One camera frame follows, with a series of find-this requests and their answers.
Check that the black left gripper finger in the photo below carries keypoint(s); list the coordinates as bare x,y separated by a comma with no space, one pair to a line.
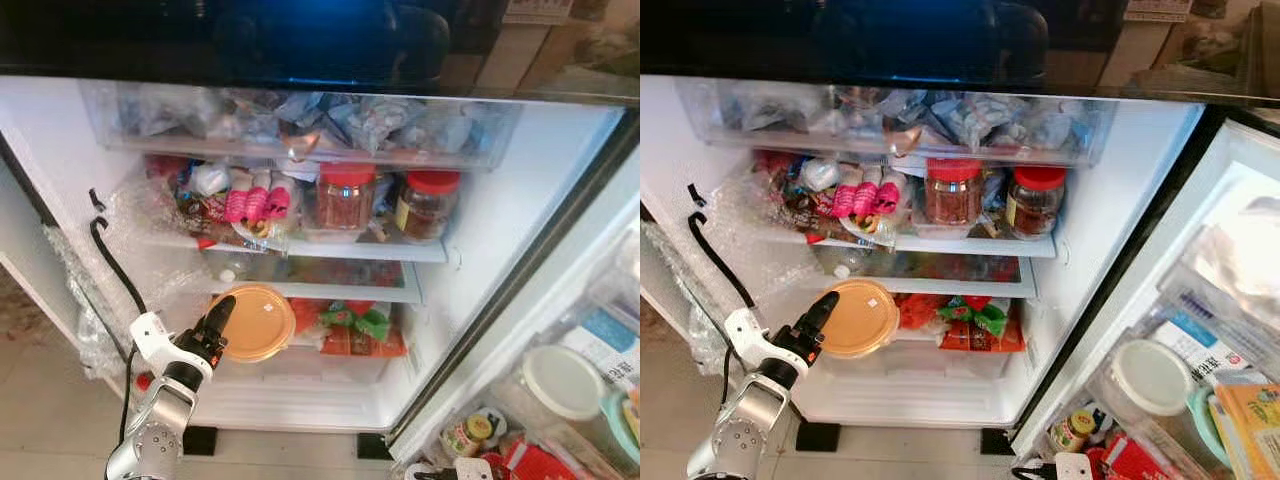
821,313
221,318

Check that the round container with orange lid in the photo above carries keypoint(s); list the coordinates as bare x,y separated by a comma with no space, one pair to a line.
862,318
262,322

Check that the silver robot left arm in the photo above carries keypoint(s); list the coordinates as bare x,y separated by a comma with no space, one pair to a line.
160,420
745,420

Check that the black fridge foot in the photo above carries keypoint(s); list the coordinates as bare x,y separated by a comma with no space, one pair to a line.
998,442
200,441
374,447
818,436

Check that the white fridge bottom drawer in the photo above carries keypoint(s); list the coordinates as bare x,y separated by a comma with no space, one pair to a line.
900,380
300,385

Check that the clear shallow fridge drawer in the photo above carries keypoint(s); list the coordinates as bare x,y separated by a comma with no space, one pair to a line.
330,275
940,268

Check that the clear deep fridge drawer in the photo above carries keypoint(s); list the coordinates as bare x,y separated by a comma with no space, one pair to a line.
300,125
900,122

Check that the white fridge door with bins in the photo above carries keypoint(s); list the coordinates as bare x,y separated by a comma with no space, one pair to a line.
1200,180
560,290

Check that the dark grey fridge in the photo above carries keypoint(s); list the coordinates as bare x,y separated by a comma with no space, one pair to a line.
1120,200
520,200

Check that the clear bubble wrap sheet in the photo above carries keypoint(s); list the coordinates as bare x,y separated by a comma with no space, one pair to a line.
150,250
750,240

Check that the pink wrapped snack packet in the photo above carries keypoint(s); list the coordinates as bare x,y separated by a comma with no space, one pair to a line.
256,203
278,200
866,198
236,205
845,200
887,195

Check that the red green food package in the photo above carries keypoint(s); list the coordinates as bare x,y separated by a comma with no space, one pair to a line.
355,325
960,320

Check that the white plastic bag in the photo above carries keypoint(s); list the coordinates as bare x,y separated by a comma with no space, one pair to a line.
210,178
820,174

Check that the red-lidded jar red contents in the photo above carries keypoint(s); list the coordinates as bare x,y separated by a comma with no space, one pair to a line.
953,195
345,200

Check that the blue white carton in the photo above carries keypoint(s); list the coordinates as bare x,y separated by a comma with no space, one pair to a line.
610,340
1195,345

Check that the teal bowl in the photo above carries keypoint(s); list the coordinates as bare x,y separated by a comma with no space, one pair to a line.
1203,425
618,430

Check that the red-lidded jar yellow label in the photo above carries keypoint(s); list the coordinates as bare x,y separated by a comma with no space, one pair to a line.
1035,202
428,205

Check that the clear container with white lid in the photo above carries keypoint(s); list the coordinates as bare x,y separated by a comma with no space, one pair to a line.
1152,378
563,382

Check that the small jar with yellow label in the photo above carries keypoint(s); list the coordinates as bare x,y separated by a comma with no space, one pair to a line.
470,433
1075,430

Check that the red food packet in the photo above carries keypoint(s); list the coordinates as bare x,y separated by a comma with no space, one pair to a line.
535,462
1125,458

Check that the silver foil bag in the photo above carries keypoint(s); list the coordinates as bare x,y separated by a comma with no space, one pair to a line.
1240,250

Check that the yellow food packet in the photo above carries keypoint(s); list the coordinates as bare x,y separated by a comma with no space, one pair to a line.
1250,430

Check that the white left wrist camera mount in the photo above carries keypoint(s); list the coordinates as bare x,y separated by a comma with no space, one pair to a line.
745,335
152,338

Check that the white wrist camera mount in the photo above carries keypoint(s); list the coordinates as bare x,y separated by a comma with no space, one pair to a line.
472,469
745,335
152,338
1073,466

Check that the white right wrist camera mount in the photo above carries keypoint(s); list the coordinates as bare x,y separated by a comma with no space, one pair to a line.
1073,466
472,469

